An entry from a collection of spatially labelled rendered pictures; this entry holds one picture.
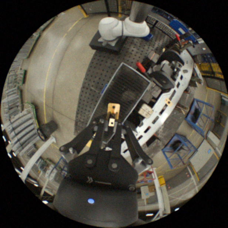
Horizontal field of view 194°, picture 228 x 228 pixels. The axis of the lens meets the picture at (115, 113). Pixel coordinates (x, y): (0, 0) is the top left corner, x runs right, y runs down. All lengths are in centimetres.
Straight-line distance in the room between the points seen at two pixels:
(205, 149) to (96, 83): 849
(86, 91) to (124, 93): 60
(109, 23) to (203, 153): 853
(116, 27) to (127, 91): 51
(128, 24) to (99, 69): 52
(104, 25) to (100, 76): 50
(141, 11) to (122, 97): 52
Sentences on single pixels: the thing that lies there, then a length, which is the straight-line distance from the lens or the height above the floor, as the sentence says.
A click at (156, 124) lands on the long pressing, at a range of 58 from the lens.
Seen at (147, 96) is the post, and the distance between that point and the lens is 36.
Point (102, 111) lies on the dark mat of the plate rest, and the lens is 29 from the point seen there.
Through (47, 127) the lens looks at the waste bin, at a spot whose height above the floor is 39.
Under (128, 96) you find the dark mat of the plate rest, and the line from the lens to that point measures 27.
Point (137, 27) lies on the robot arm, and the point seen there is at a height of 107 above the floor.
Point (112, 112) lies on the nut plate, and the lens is 22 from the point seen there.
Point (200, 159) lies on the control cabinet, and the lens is 832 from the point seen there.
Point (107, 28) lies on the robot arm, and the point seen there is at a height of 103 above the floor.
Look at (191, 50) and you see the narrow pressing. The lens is 102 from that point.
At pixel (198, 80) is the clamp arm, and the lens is 83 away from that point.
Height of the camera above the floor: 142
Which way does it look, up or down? 69 degrees down
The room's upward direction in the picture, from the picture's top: 172 degrees counter-clockwise
